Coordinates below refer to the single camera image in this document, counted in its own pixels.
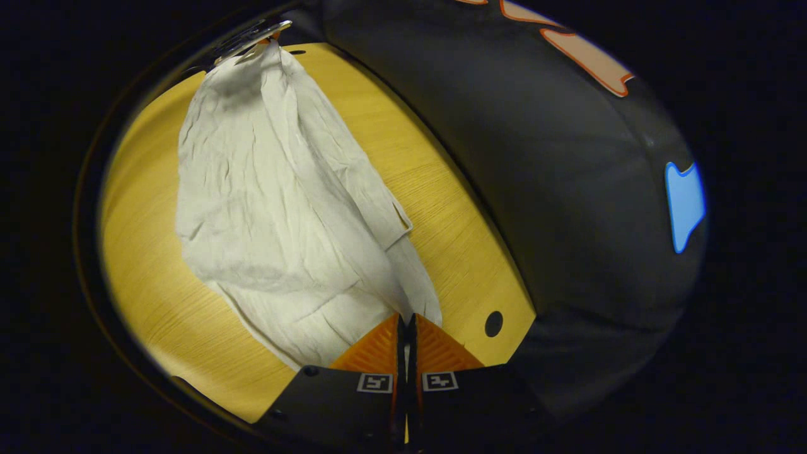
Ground white jeans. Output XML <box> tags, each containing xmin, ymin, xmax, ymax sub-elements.
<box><xmin>175</xmin><ymin>39</ymin><xmax>443</xmax><ymax>371</ymax></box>

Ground black backdrop cloth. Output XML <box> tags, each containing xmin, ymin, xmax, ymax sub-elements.
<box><xmin>277</xmin><ymin>0</ymin><xmax>708</xmax><ymax>420</ymax></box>

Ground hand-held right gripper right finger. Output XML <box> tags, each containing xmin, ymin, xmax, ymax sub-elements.
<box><xmin>407</xmin><ymin>313</ymin><xmax>557</xmax><ymax>452</ymax></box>

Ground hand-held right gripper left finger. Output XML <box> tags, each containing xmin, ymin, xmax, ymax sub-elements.
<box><xmin>255</xmin><ymin>313</ymin><xmax>407</xmax><ymax>452</ymax></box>

